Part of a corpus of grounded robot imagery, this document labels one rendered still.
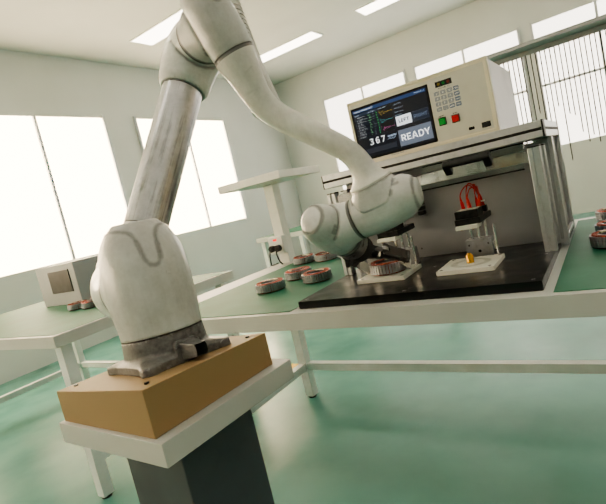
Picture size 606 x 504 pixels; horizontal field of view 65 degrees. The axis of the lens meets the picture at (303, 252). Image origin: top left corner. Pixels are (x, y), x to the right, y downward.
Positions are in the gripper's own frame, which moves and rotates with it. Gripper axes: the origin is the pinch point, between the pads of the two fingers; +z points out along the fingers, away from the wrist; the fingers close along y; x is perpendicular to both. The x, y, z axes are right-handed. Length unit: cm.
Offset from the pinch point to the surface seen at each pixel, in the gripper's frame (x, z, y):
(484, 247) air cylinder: 5.6, 10.9, 25.8
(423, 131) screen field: 38.4, -6.5, 14.5
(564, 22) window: 468, 471, 32
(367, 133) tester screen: 42.1, -8.5, -3.2
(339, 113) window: 453, 481, -322
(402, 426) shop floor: -47, 80, -30
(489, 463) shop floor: -57, 63, 10
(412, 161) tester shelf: 30.1, -5.0, 10.4
